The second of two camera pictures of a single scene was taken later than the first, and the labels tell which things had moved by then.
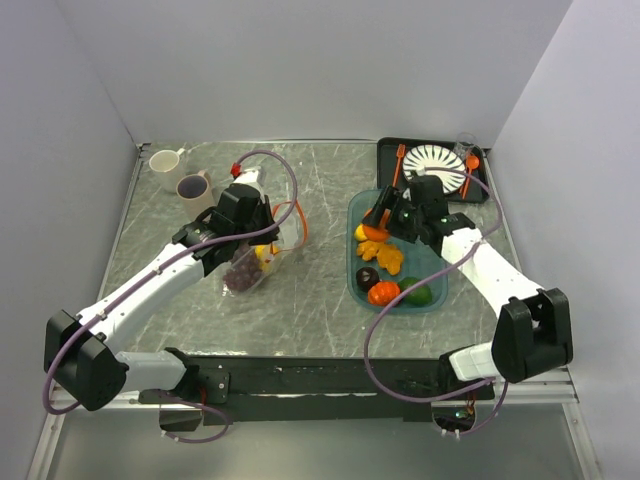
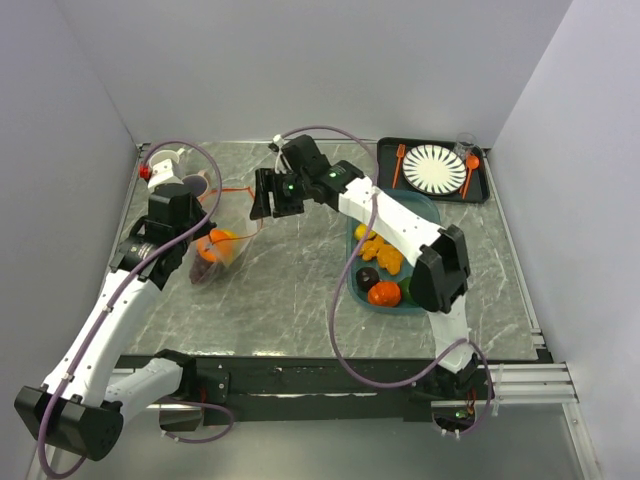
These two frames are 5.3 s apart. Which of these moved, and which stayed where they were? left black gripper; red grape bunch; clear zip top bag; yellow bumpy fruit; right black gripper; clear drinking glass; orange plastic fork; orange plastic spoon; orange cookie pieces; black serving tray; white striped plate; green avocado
Moved: left black gripper; red grape bunch; clear zip top bag; yellow bumpy fruit; right black gripper
Stayed: green avocado; orange cookie pieces; orange plastic spoon; white striped plate; black serving tray; clear drinking glass; orange plastic fork
